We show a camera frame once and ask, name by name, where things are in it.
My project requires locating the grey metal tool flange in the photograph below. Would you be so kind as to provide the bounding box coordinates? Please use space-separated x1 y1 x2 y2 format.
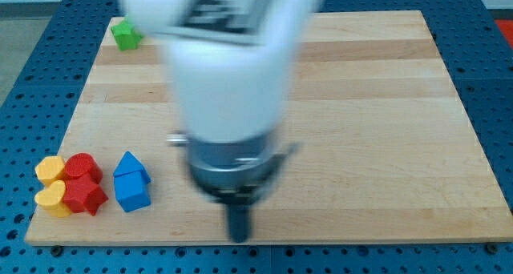
167 131 299 205

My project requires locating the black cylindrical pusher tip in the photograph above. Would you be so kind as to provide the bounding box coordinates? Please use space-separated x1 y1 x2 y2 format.
227 204 251 243

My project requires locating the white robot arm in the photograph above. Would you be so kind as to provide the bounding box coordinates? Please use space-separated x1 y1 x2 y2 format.
119 0 323 243

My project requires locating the blue cube block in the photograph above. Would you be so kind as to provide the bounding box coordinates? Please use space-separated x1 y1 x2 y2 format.
114 171 151 212

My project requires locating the blue triangle block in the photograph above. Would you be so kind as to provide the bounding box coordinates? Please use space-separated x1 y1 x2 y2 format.
113 151 151 183

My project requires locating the wooden work board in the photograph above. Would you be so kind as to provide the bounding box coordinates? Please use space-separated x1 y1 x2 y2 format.
25 11 512 247

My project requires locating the red star block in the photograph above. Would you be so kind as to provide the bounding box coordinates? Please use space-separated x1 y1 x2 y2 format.
63 174 109 216

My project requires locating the red cylinder block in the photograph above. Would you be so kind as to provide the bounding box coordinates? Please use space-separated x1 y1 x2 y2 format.
64 152 103 183

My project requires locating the black and white marker tag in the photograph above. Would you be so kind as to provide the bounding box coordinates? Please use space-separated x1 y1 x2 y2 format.
172 0 272 45

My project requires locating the green star block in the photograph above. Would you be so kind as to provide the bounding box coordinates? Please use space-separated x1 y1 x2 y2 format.
111 19 143 51

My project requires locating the yellow heart block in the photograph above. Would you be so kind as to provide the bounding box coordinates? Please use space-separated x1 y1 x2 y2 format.
34 180 73 218

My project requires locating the yellow hexagon block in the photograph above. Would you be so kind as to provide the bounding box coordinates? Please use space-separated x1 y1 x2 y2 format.
35 155 67 187

